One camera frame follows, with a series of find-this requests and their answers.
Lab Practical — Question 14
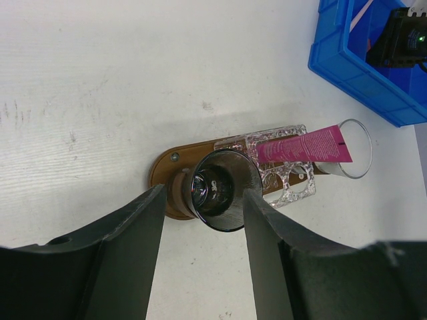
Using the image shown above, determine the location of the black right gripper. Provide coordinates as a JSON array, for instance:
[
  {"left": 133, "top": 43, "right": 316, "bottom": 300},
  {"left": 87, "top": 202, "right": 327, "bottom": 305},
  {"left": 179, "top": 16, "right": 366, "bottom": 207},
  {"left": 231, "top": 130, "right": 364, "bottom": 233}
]
[{"left": 366, "top": 7, "right": 426, "bottom": 69}]

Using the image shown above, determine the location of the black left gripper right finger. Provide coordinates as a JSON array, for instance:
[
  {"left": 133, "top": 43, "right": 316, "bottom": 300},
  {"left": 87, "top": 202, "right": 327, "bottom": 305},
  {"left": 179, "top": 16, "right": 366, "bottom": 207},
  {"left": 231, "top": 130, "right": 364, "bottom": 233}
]
[{"left": 243, "top": 191, "right": 426, "bottom": 319}]

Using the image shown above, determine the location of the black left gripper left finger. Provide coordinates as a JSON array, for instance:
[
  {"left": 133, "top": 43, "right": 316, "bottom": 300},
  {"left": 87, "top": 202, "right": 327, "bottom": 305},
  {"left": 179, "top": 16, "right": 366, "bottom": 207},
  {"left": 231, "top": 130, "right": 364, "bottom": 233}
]
[{"left": 1, "top": 185, "right": 166, "bottom": 319}]

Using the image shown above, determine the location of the dark glass cup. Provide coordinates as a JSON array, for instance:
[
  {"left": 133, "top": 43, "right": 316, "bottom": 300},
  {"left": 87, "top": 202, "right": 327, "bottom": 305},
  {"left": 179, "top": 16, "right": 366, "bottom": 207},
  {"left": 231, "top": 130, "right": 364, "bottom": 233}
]
[
  {"left": 314, "top": 119, "right": 373, "bottom": 179},
  {"left": 167, "top": 149, "right": 263, "bottom": 233}
]

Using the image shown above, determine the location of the clear textured toothbrush holder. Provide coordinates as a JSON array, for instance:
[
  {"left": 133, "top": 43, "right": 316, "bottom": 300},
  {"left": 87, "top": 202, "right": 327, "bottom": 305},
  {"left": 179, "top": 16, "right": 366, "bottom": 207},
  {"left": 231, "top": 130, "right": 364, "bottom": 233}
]
[{"left": 213, "top": 125, "right": 316, "bottom": 209}]

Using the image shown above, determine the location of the magenta toothpaste tube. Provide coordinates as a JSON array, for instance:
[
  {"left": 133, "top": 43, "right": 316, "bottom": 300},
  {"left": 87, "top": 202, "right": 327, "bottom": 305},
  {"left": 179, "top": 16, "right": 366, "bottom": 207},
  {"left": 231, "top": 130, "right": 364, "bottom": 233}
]
[{"left": 256, "top": 125, "right": 353, "bottom": 163}]

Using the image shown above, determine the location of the brown oval wooden tray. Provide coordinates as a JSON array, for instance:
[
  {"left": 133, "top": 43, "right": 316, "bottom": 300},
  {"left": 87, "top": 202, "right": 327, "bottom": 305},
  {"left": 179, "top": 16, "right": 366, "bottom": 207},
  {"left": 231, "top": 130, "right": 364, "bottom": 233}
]
[{"left": 147, "top": 133, "right": 311, "bottom": 221}]

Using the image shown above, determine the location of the blue plastic bin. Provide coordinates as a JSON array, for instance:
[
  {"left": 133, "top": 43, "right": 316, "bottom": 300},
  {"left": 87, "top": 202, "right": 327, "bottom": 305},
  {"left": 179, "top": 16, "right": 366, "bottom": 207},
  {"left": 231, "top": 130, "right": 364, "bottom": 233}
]
[{"left": 308, "top": 1, "right": 426, "bottom": 127}]

